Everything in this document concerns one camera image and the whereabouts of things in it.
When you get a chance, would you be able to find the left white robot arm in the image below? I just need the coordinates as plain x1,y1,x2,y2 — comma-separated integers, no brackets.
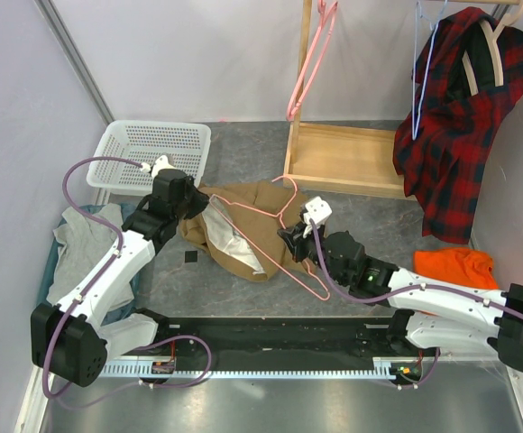
31,168,209,387

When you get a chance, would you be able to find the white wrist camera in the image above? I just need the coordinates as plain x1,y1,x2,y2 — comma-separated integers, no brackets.
140,154,176,179
300,196,332,238

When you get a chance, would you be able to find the beige wooden hanger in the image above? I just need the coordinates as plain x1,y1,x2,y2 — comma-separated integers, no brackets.
462,0,523,96

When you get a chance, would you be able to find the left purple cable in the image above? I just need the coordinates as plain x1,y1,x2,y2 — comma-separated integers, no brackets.
41,156,154,401

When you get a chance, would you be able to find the thin pink wire hanger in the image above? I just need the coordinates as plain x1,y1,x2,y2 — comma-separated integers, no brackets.
208,175,330,301

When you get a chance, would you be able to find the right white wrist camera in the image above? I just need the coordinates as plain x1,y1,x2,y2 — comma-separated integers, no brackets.
300,196,332,238

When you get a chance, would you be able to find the slotted white cable duct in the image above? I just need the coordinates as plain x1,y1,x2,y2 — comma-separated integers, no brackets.
99,356,422,380

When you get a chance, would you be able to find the light blue wire hanger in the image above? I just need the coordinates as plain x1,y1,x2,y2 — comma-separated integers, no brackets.
411,0,448,141

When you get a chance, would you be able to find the purple cable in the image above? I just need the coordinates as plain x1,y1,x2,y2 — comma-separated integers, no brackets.
310,223,523,330
41,156,154,401

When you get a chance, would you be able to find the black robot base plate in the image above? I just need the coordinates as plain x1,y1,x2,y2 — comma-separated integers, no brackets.
135,308,441,372

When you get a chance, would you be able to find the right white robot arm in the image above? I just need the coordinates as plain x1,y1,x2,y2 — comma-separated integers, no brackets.
278,222,523,373

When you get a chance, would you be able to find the wooden clothes rack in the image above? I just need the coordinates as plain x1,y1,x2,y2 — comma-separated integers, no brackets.
281,0,523,201

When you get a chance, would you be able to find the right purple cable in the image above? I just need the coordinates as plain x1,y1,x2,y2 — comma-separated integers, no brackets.
310,223,523,330

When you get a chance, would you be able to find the white plastic basket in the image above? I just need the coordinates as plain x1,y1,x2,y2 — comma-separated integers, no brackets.
87,120,211,197

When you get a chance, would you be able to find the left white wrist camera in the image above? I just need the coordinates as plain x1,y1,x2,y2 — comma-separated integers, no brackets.
140,154,176,179

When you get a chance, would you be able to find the thick pink plastic hanger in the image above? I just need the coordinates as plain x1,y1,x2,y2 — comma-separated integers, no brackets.
286,1,339,122

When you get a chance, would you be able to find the small black square marker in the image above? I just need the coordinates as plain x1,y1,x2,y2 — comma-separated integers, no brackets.
184,251,198,263

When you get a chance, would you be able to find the orange garment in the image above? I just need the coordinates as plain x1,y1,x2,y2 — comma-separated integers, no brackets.
413,247,499,290

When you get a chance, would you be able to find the red plaid skirt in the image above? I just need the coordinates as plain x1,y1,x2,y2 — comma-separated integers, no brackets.
393,6,523,244

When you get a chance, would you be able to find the grey t-shirt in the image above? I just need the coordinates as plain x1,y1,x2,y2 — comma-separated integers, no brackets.
45,204,136,312

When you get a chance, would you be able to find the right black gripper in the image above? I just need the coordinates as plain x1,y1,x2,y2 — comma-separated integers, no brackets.
279,219,347,286

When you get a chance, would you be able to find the tan brown garment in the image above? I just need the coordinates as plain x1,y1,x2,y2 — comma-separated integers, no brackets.
179,180,316,282

